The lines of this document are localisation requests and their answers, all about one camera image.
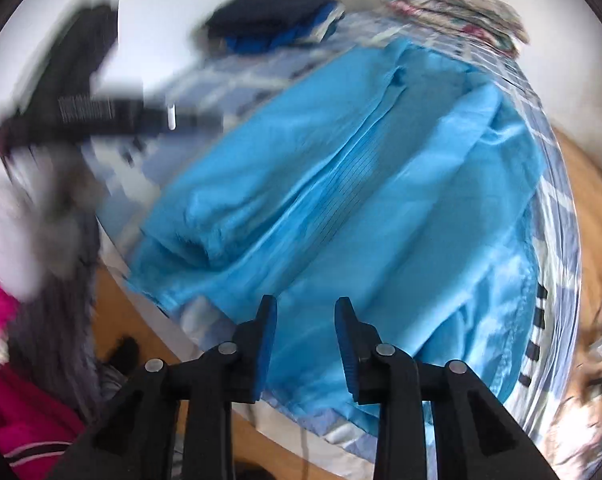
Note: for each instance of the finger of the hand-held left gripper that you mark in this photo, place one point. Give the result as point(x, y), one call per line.
point(181, 120)

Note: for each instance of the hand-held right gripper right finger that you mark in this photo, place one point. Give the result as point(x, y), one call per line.
point(348, 355)

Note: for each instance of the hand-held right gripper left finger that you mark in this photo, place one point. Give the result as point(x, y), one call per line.
point(263, 355)

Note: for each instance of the light blue jacket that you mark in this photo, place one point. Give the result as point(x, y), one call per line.
point(361, 210)

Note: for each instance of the person's left hand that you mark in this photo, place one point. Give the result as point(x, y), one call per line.
point(56, 195)

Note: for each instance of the folded dark navy garment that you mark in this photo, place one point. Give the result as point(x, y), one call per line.
point(266, 12)

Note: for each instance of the black slipper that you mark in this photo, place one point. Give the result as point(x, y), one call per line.
point(125, 355)

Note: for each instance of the folded royal blue garment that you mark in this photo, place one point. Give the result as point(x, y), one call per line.
point(291, 35)

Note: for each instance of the person's grey striped trousers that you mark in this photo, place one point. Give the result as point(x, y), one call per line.
point(61, 340)

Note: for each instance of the bed with blue patterned sheet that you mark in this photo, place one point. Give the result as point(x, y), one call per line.
point(551, 240)

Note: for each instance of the folded floral quilt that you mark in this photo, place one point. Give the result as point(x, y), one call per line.
point(456, 7)

